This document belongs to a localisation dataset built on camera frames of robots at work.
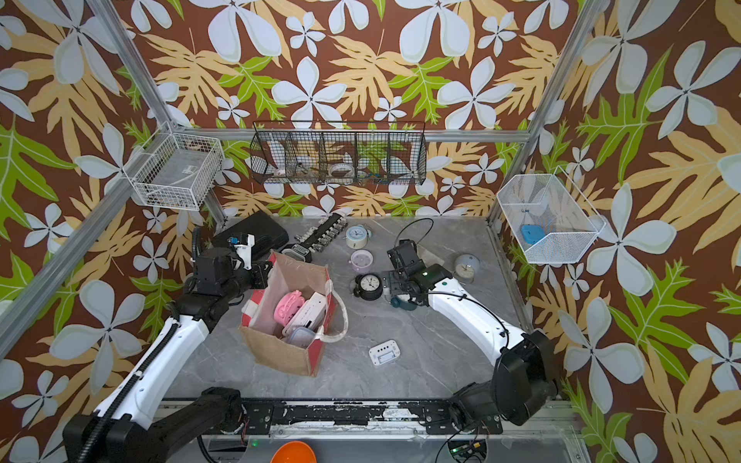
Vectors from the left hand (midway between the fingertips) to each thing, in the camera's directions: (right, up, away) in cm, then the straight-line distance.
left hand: (270, 259), depth 79 cm
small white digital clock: (+32, -28, +4) cm, 43 cm away
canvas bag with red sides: (+4, -4, +4) cm, 7 cm away
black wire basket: (+16, +36, +17) cm, 42 cm away
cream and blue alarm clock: (+23, +8, +31) cm, 39 cm away
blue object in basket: (+74, +7, +1) cm, 75 cm away
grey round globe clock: (+61, -4, +16) cm, 63 cm away
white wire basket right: (+82, +11, +4) cm, 83 cm away
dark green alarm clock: (+40, -16, +16) cm, 46 cm away
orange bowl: (+10, -44, -13) cm, 47 cm away
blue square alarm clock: (+9, -22, 0) cm, 23 cm away
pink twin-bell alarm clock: (+4, -14, +3) cm, 14 cm away
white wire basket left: (-32, +27, +8) cm, 43 cm away
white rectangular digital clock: (+10, -17, +7) cm, 21 cm away
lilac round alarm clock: (+25, -2, +25) cm, 35 cm away
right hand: (+37, -6, +6) cm, 38 cm away
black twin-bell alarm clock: (+28, -10, +17) cm, 34 cm away
